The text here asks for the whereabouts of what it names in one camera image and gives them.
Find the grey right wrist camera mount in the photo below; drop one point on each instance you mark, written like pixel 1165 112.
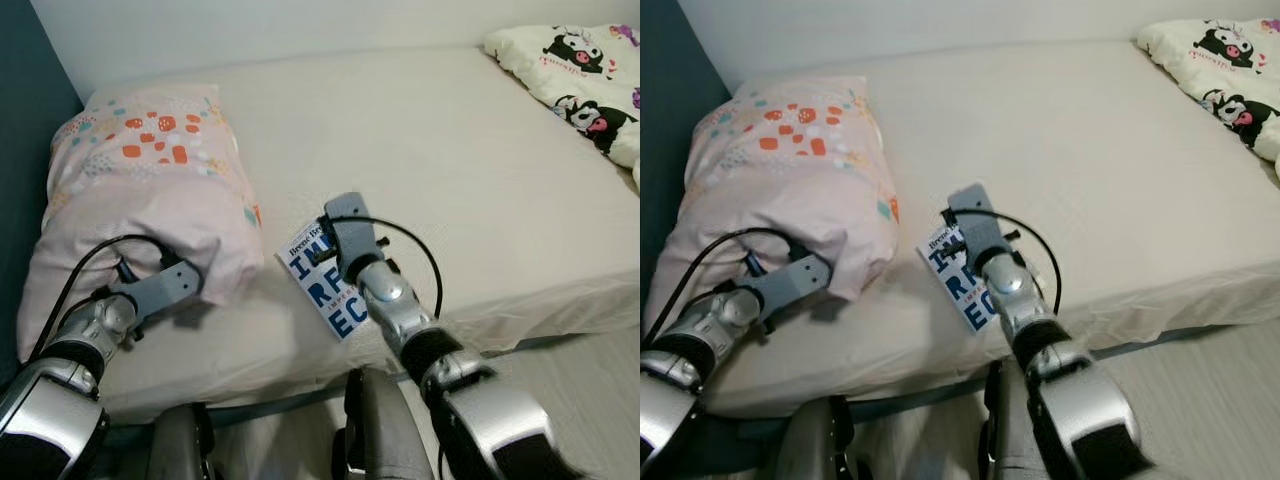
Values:
pixel 352 235
pixel 978 225

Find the white blue printed magazine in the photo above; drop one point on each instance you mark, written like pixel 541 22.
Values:
pixel 960 290
pixel 320 290

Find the teal upholstered headboard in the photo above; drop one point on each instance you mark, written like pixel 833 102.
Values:
pixel 30 150
pixel 680 130

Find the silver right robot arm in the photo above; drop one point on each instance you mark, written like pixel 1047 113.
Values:
pixel 450 380
pixel 1070 380

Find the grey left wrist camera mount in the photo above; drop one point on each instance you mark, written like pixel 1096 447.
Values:
pixel 800 280
pixel 165 290

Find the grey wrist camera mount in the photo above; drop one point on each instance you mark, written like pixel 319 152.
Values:
pixel 352 235
pixel 165 290
pixel 978 225
pixel 800 280

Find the silver right robot leg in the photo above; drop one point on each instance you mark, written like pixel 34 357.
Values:
pixel 1010 430
pixel 385 430

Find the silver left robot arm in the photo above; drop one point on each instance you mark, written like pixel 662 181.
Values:
pixel 690 370
pixel 60 380

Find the beige bed mattress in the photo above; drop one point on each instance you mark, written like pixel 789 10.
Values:
pixel 450 150
pixel 1050 150

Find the pink patterned pillow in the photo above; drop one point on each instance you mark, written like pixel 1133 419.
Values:
pixel 780 190
pixel 140 200

